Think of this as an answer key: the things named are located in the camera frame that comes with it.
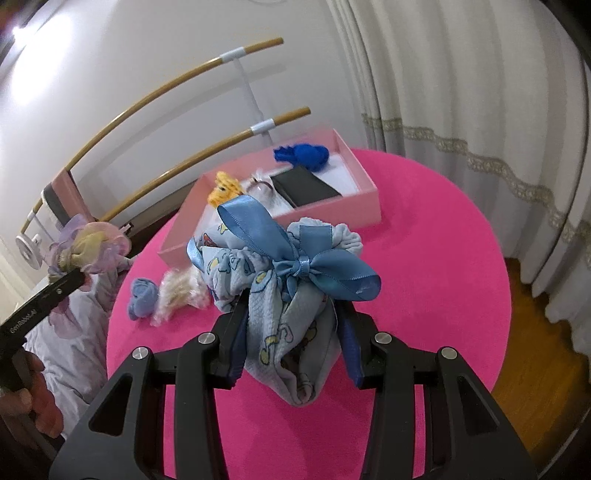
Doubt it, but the white lace-trimmed curtain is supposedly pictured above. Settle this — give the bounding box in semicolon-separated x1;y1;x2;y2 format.
325;0;591;352

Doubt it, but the round pink table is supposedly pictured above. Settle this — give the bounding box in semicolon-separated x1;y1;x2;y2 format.
105;148;511;480

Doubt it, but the light blue small scrunchie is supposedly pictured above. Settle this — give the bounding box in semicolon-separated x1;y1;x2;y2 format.
128;277;161;322

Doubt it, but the yellow crocheted item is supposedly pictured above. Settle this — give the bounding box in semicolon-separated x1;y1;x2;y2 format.
208;172;244;209

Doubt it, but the white round disc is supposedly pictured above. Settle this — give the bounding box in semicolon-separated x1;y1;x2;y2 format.
14;235;45;269

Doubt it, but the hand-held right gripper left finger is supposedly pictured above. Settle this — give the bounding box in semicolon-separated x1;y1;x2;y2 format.
48;295;250;480

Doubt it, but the yellow-green organza pouch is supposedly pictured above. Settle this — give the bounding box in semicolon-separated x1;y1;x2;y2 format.
62;228;114;275

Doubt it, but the short wooden rail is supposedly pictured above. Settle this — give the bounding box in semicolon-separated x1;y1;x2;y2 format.
99;107;311;223

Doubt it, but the dark blue knitted item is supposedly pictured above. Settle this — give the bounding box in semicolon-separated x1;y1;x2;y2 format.
273;142;329;172

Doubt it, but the pink cardboard box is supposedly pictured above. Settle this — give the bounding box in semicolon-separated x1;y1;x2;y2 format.
158;128;382;268

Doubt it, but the white rail post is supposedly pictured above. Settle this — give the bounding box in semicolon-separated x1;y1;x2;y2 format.
221;46;278;149

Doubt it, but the pink grey towel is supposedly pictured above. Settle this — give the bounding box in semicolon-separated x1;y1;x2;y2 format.
41;173;96;223

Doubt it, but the blue patterned scrunchie with bow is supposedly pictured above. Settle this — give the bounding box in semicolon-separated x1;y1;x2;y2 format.
187;194;382;407

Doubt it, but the purple and yellow organza scrunchie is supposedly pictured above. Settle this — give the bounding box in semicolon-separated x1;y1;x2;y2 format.
46;215;132;340

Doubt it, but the white pink ruffled hair tie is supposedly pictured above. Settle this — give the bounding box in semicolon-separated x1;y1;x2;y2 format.
247;170;279;197

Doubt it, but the black leather case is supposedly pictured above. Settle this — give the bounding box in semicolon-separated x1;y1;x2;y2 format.
269;166;342;208

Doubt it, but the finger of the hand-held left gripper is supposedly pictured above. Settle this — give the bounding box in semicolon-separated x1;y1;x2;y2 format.
33;268;89;309

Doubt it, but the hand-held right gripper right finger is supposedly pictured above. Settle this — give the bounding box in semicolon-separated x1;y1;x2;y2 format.
339;302;539;480

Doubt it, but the long wooden rail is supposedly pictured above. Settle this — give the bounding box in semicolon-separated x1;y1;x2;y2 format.
67;38;283;175

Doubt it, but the dark wooden board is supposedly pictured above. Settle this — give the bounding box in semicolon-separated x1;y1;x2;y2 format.
95;182;206;259

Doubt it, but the person's left hand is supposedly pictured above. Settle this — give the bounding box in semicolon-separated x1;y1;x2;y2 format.
0;355;65;439

